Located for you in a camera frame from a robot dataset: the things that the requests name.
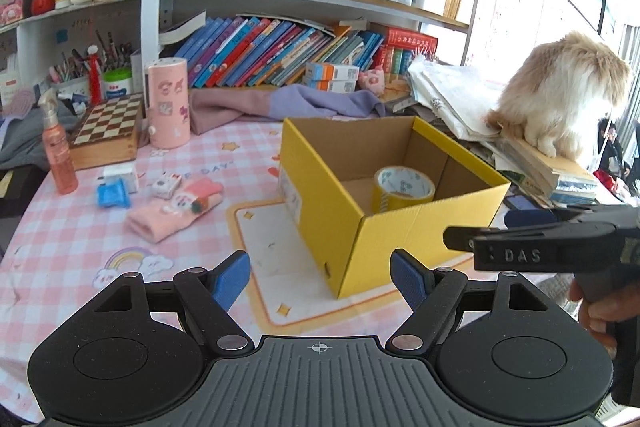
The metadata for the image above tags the orange white box stack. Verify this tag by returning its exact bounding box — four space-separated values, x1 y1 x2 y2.
303 63 360 94

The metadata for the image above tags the row of colourful books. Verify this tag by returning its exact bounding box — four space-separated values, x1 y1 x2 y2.
175 15 384 89

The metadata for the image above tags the red tassel bottle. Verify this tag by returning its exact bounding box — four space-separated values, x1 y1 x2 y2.
87 44 103 105

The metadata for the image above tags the stack of papers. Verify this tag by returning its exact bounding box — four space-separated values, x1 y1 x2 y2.
408 55 602 205

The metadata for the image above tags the pink purple cloth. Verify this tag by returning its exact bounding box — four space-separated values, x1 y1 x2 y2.
189 84 386 135

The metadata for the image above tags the pink pig plush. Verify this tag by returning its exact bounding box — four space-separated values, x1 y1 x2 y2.
358 68 386 96

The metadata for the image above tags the pink spray bottle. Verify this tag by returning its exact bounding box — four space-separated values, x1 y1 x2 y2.
38 89 78 195

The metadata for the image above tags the pink fuzzy sock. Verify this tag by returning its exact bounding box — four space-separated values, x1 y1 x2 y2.
125 178 224 244

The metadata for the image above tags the pink cylinder container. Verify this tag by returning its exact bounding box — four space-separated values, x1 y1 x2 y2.
148 57 191 150

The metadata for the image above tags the yellow cardboard box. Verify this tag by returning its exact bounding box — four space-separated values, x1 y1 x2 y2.
279 117 511 298

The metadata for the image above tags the fluffy cat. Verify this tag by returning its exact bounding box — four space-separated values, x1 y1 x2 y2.
486 32 629 161

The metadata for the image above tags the green lid white jar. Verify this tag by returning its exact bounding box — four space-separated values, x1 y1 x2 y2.
103 67 134 98

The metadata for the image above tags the yellow tape roll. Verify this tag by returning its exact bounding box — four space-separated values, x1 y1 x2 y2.
371 166 435 213

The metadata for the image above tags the person's right hand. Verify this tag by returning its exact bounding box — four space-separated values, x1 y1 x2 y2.
568 281 640 353

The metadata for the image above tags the small white printed box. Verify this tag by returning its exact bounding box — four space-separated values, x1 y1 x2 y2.
151 172 182 200

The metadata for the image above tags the grey clothing pile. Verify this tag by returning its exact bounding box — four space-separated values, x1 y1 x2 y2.
0 105 50 172

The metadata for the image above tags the white charger adapter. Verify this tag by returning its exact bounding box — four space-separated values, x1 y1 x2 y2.
98 161 140 194

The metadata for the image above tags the red dictionary book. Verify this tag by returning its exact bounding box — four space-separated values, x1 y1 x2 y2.
369 23 438 58

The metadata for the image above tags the blue plastic clip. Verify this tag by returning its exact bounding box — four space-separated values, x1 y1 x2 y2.
96 178 131 209

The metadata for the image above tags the wooden chess board box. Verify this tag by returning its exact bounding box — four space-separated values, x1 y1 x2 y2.
70 94 143 170

